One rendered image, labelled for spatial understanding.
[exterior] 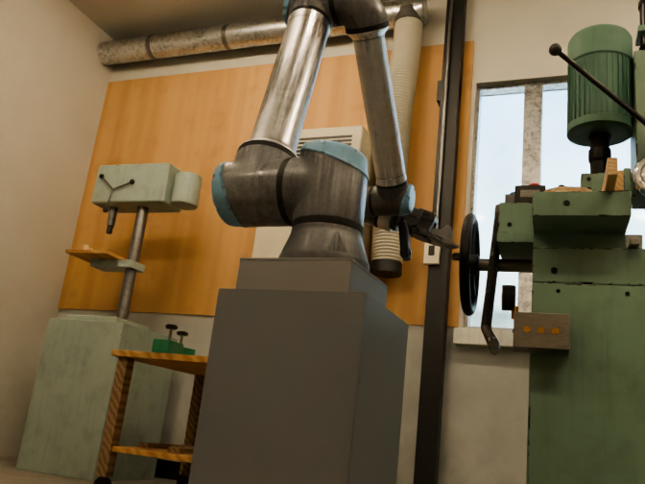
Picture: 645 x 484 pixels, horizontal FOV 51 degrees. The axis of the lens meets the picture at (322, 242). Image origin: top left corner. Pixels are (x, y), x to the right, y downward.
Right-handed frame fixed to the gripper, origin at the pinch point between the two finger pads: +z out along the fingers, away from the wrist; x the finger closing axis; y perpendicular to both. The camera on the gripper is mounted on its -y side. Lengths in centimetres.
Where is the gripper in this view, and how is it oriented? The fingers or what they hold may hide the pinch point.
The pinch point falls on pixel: (453, 247)
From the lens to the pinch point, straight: 205.3
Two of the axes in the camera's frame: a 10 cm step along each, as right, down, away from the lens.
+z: 8.5, 3.4, -4.0
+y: 4.3, -8.9, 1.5
